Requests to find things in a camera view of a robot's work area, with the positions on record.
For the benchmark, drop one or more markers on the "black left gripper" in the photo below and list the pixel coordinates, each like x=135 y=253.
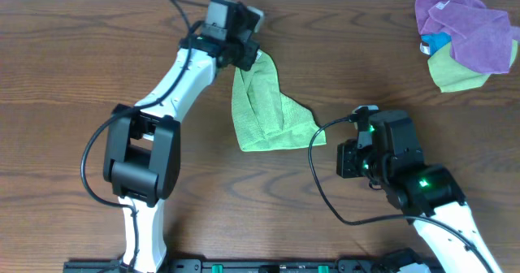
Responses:
x=247 y=54

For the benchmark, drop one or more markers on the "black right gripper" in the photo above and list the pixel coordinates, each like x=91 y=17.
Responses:
x=347 y=166

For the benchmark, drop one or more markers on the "green microfiber cloth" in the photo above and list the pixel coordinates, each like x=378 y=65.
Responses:
x=264 y=118

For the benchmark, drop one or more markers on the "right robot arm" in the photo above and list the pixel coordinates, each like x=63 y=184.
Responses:
x=439 y=212

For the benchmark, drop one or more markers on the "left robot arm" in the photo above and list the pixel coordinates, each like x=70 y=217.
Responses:
x=142 y=158

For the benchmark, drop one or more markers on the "blue cloth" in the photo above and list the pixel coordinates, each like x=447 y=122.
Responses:
x=433 y=42

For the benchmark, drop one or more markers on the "purple microfiber cloth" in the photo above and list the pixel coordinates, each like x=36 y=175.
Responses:
x=482 y=38

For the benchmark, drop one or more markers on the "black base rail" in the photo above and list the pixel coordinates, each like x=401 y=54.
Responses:
x=199 y=266

